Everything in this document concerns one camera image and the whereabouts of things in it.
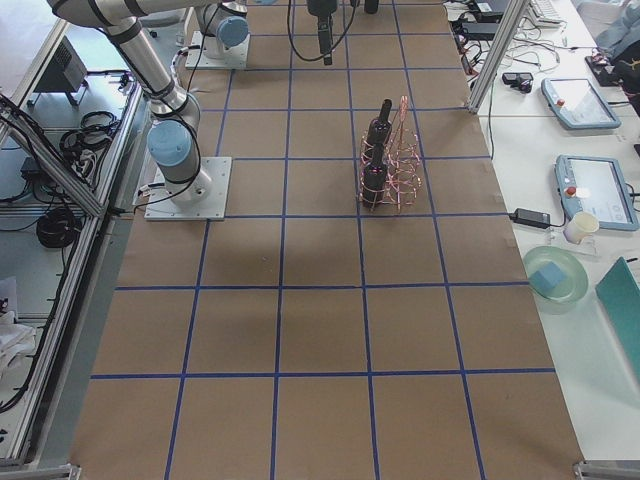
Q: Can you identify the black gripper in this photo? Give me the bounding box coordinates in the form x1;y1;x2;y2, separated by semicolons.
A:
306;0;337;66

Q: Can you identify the black wine bottle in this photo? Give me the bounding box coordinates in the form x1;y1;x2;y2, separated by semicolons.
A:
364;0;379;14

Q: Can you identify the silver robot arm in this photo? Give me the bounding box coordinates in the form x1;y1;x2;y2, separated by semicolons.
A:
194;1;338;65
49;1;206;206

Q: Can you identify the black bottle in basket rear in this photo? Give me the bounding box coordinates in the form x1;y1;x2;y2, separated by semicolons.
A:
366;99;392;147

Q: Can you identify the black bottle in basket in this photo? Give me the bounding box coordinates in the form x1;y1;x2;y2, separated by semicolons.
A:
362;143;388;210
366;99;392;147

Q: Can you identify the black bottle in basket front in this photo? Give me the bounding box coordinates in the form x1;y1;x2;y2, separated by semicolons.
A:
362;143;388;210

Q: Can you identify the power strip with lights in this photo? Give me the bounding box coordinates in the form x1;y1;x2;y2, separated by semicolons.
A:
454;33;476;77

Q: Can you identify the black power brick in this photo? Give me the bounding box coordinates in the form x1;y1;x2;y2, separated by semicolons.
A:
458;22;500;41

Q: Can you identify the grey control box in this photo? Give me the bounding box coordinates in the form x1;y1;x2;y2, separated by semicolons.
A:
27;36;88;106

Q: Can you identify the far blue teach pendant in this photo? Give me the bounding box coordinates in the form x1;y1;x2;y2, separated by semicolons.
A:
541;78;621;130

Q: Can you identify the blue teach pendant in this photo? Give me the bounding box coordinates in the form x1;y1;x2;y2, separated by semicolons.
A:
541;78;621;130
554;155;639;231

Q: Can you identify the black power adapter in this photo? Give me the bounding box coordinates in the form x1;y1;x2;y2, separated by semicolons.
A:
509;208;551;229

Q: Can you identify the near blue teach pendant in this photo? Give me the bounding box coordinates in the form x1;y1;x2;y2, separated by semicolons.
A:
554;155;639;231

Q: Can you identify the white paper cup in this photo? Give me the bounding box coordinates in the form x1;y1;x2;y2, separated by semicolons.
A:
563;211;600;245

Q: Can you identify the blue foam cube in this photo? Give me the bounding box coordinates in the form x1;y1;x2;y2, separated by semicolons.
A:
529;261;567;296

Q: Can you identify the green glass plate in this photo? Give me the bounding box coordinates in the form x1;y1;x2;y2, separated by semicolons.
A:
523;246;589;315

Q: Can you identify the white crumpled cloth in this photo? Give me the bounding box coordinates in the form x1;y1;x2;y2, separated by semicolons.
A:
0;277;37;376

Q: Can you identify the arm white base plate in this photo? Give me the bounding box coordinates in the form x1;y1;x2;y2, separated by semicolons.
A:
185;31;251;70
144;157;233;221

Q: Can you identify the copper wire wine basket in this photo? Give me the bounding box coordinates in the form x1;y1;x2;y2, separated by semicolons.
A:
359;95;422;212

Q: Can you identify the aluminium frame post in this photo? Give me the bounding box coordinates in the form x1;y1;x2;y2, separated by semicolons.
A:
467;0;528;114

